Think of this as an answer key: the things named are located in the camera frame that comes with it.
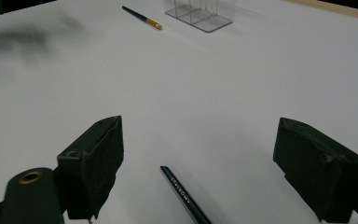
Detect wooden table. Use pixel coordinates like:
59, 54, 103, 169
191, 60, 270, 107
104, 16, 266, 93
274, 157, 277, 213
282, 0, 358, 22

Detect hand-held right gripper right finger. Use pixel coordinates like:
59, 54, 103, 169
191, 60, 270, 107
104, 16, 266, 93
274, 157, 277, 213
272, 117, 358, 224

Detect dark brush with gold ferrule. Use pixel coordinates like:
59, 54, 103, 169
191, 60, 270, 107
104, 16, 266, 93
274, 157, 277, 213
121, 5, 164, 31

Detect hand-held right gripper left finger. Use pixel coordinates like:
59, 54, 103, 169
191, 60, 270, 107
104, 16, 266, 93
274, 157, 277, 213
56, 115, 125, 222

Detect white sheet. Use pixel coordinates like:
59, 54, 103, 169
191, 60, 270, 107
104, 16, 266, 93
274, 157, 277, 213
0, 0, 358, 224

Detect clear acrylic organizer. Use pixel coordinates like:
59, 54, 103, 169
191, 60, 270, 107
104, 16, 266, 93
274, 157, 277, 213
164, 0, 237, 34

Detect dark green pencil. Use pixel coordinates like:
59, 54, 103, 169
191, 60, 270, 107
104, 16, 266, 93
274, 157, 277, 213
159, 165, 213, 224

